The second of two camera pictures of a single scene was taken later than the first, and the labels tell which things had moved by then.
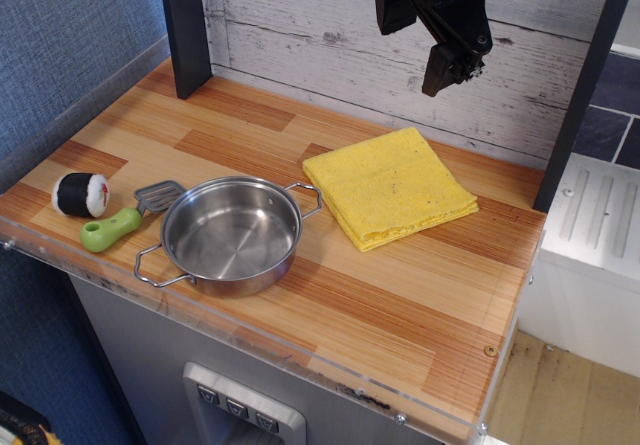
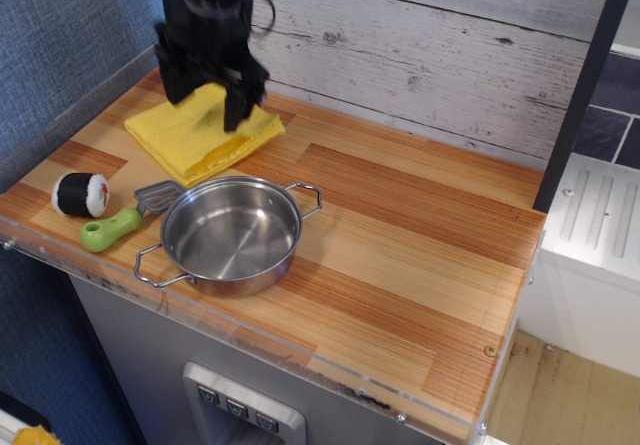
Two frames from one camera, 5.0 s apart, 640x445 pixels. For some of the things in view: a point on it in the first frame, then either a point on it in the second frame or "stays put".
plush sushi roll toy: (81, 194) stays put
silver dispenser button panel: (228, 412) stays put
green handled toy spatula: (97, 235) stays put
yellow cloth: (385, 187) → (189, 139)
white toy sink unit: (583, 294) stays put
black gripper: (450, 1) → (206, 25)
